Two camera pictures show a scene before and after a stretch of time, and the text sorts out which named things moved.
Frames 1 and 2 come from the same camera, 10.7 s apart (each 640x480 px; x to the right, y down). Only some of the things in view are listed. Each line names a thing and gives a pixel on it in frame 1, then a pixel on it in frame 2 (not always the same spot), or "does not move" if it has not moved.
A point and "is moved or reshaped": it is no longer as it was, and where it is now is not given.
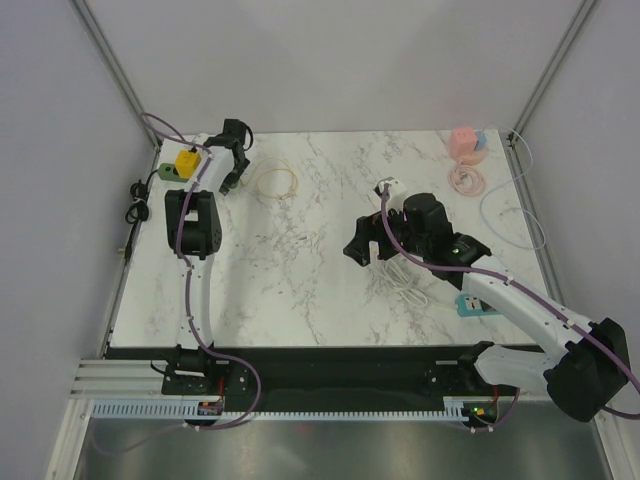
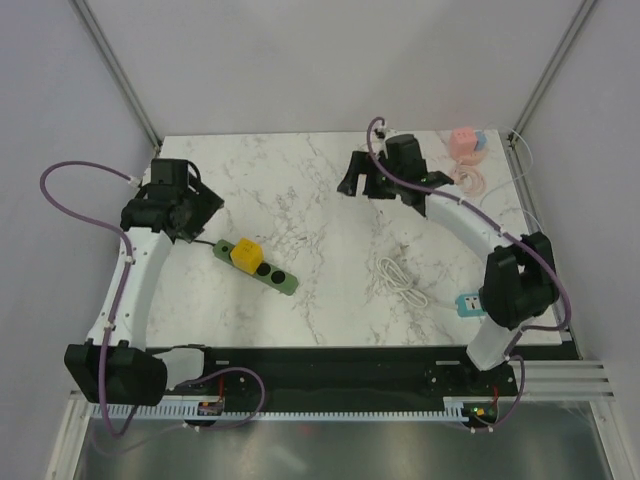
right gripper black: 369,228 -> 362,163
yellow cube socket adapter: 186,163 is moved or reshaped
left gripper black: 232,180 -> 207,202
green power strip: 168,171 is moved or reshaped
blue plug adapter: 481,140 does not move
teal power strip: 469,305 does not move
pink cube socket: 462,143 does not move
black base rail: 322,373 does not move
